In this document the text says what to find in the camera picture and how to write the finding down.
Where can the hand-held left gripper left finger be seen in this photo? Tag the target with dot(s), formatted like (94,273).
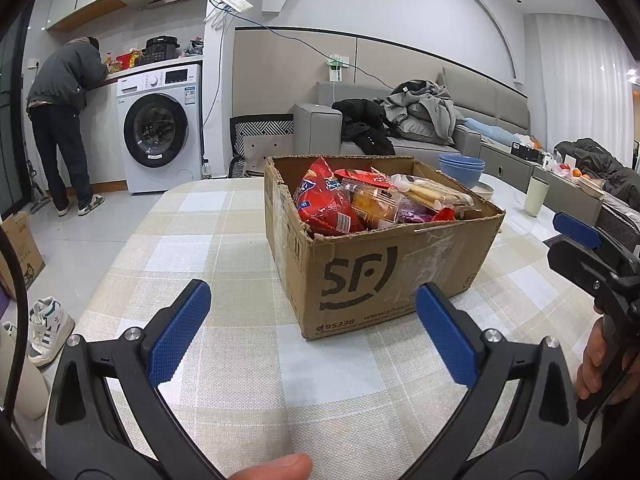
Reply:
(182,325)

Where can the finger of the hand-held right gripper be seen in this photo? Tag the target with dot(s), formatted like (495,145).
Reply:
(575,260)
(575,230)

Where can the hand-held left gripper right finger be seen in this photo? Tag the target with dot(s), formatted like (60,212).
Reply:
(445,330)

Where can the brown cardboard box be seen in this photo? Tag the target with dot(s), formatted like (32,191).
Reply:
(350,280)

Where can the small red white packet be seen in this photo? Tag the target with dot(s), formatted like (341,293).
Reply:
(444,215)

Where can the dark purple snack packet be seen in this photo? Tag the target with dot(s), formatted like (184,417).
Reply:
(415,214)

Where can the clear biscuit stick packet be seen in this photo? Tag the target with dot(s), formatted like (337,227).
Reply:
(430,190)

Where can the bread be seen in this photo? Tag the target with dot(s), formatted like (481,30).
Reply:
(372,207)

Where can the red chip packet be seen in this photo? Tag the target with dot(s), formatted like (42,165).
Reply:
(325,205)

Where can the person's right forearm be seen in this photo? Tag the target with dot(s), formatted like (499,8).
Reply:
(615,445)

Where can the person's right hand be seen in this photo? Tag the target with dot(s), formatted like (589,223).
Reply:
(590,365)

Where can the person's left hand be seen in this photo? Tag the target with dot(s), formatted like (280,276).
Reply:
(275,467)

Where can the beige cup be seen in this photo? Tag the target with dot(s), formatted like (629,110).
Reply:
(536,197)

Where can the white coffee table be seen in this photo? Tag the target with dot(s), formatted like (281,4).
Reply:
(515,220)

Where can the dark padded jacket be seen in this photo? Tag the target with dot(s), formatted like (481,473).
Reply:
(600,160)

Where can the small black box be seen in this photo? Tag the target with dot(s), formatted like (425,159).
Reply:
(526,152)

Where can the beige dish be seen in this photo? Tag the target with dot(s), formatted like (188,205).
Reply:
(484,190)

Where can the blue bowl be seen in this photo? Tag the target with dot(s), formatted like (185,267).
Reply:
(461,159)
(461,176)

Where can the light blue pillow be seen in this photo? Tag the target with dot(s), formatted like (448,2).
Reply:
(490,131)

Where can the white green sneaker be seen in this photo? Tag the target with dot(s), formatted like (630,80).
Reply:
(47,330)

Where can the white curtain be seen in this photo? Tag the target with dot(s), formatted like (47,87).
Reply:
(585,85)

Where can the plastic bottle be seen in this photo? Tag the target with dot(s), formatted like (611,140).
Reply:
(207,171)

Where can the printed cardboard box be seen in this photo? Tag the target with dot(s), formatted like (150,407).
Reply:
(20,250)

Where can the grey clothes pile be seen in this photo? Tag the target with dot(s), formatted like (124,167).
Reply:
(425,110)

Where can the white washing machine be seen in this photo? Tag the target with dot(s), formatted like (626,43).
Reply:
(160,130)

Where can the black jacket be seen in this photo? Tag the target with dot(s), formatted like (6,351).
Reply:
(365,125)

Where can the grey sofa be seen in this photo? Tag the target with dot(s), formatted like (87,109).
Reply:
(315,125)

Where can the black glass door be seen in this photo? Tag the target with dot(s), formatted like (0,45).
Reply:
(12,125)

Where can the red container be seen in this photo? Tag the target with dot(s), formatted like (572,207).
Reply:
(126,60)

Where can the black pressure cooker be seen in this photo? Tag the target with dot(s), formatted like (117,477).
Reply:
(161,49)

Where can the white power strip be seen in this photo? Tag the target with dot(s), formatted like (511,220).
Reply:
(336,67)

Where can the white router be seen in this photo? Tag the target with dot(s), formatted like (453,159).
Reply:
(235,2)

